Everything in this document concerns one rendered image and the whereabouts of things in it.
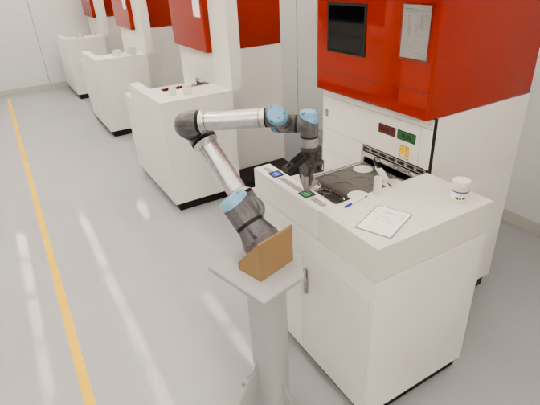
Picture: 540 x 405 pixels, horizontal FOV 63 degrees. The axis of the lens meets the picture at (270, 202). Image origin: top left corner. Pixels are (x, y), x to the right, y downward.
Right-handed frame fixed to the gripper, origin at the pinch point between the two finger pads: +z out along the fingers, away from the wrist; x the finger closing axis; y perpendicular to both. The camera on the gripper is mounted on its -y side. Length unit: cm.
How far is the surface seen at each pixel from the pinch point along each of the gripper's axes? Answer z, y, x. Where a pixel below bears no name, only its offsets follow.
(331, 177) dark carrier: 8.1, 27.9, 17.6
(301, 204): 4.3, -4.0, -2.7
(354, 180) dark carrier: 8.1, 35.4, 8.6
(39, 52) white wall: 31, -36, 796
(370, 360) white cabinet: 55, -4, -50
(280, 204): 12.3, -4.0, 15.6
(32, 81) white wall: 79, -61, 796
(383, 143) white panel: -4, 59, 14
